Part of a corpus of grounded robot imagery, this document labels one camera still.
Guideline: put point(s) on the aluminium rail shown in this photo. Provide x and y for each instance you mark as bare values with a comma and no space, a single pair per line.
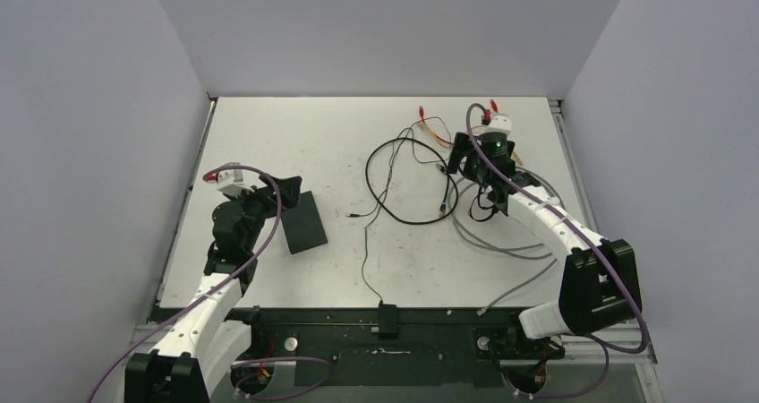
186,195
337,341
578,164

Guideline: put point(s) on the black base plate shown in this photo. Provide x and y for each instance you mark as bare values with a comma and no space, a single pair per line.
511,352

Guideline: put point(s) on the black power adapter box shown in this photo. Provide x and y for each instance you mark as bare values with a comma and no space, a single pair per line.
387,323

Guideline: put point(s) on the aluminium front rail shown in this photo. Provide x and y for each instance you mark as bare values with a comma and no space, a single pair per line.
337,341

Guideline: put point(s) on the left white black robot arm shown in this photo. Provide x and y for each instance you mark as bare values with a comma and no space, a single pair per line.
188,363

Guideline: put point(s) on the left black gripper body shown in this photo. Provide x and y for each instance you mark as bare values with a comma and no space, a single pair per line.
257,208

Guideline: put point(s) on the aluminium left side rail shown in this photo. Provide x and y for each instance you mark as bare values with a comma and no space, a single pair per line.
186,195

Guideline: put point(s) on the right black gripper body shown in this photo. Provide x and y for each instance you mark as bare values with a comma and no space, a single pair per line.
480,172

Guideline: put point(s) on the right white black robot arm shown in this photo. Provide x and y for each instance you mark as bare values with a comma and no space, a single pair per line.
599,285

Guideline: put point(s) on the dark grey network switch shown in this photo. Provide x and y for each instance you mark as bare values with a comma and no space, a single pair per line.
303,226

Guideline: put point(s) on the aluminium right side rail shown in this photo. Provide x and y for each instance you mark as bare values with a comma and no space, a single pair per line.
578,164

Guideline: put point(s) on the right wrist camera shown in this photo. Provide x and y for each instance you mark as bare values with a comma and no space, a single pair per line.
499,123

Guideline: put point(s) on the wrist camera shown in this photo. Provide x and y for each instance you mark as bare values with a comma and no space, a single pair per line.
230,181
499,123

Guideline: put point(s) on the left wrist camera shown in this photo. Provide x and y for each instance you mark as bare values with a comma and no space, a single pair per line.
230,181

